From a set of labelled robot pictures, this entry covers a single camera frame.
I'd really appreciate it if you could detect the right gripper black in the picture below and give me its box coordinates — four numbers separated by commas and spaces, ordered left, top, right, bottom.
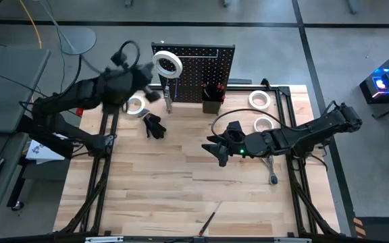
201, 120, 275, 168

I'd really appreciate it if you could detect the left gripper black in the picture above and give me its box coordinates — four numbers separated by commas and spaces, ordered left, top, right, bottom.
123, 62, 161, 104

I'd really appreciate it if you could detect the black backpack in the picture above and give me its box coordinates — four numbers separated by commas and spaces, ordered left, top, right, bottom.
136, 108, 167, 140

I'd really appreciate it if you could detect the black perforated peg board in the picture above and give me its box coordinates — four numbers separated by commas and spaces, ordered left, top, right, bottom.
151, 42, 236, 104

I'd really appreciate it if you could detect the black-handled chrome ratchet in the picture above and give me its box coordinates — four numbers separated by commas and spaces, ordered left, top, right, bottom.
267, 155, 280, 186

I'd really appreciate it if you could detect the chrome double-prong peg hook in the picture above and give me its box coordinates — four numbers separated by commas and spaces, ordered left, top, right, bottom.
163, 84, 175, 102

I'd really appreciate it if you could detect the black plastic hanging bin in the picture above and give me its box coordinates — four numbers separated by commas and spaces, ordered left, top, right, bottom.
201, 82, 226, 115

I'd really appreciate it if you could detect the gray round-base floor stand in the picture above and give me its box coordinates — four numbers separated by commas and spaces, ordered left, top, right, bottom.
37, 0, 97, 56

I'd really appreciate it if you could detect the white printed paper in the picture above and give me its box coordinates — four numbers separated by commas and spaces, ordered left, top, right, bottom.
24, 133, 70, 165

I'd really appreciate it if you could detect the gray side desk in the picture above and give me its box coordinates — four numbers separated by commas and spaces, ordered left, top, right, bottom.
0, 45, 51, 219

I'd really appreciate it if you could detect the black mat with orange stripes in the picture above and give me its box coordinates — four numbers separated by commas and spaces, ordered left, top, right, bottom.
352, 215, 389, 243

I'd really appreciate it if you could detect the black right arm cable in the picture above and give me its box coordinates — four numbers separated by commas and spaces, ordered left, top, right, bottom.
210, 107, 312, 136

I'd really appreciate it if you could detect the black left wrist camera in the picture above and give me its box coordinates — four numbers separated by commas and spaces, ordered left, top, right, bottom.
110, 50, 128, 67

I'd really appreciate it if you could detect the black metal table frame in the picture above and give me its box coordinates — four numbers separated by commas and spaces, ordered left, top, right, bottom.
54, 76, 342, 243

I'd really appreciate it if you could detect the yellow cable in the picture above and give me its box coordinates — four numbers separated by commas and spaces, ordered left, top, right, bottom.
18, 0, 43, 49

